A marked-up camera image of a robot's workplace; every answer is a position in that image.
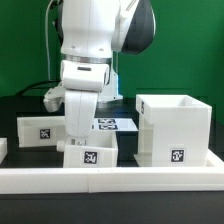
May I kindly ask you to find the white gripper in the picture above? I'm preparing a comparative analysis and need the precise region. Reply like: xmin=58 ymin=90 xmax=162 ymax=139
xmin=43 ymin=85 xmax=99 ymax=138

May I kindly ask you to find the white front drawer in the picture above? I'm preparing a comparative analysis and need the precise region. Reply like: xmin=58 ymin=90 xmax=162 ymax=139
xmin=57 ymin=130 xmax=118 ymax=168

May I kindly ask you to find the white drawer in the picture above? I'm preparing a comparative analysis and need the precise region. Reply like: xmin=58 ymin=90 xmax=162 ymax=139
xmin=57 ymin=130 xmax=118 ymax=168
xmin=17 ymin=116 xmax=66 ymax=147

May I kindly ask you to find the white drawer cabinet box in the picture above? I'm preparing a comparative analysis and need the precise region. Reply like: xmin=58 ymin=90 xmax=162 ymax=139
xmin=134 ymin=94 xmax=212 ymax=167

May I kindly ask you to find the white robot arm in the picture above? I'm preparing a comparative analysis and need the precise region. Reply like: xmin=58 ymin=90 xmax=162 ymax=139
xmin=44 ymin=0 xmax=156 ymax=139

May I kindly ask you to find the white rear drawer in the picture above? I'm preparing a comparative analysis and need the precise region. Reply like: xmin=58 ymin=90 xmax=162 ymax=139
xmin=17 ymin=116 xmax=66 ymax=147

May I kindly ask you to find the fiducial marker sheet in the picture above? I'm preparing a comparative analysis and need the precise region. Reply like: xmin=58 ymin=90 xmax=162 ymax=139
xmin=92 ymin=118 xmax=137 ymax=132

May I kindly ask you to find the white left fence block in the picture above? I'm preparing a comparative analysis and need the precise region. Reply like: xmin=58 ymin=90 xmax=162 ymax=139
xmin=0 ymin=138 xmax=7 ymax=164

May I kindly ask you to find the black cable on table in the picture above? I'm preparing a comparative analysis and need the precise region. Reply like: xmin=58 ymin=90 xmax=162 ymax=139
xmin=14 ymin=79 xmax=63 ymax=98

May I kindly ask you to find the grey hanging cable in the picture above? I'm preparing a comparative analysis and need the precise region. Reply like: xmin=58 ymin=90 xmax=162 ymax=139
xmin=44 ymin=0 xmax=64 ymax=81

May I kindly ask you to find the white front fence rail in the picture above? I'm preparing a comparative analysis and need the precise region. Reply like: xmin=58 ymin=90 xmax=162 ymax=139
xmin=0 ymin=167 xmax=224 ymax=194

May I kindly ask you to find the white fence rail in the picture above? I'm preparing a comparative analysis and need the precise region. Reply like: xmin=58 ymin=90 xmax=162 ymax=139
xmin=207 ymin=150 xmax=224 ymax=167
xmin=0 ymin=167 xmax=224 ymax=194

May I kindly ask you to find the white right fence rail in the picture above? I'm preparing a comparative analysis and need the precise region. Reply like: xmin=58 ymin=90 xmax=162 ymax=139
xmin=207 ymin=150 xmax=224 ymax=167

